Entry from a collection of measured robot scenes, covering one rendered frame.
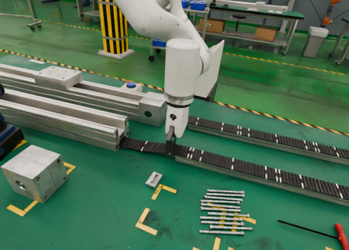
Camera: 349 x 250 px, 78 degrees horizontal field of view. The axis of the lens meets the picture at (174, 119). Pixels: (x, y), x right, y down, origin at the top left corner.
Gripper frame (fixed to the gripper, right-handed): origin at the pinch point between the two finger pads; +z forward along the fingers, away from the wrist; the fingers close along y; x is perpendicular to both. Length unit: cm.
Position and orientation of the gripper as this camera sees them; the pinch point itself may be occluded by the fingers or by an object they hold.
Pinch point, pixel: (174, 141)
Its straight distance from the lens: 69.8
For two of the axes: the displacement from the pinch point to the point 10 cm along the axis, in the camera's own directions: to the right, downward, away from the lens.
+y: 2.8, -5.2, 8.0
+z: -0.7, 8.2, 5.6
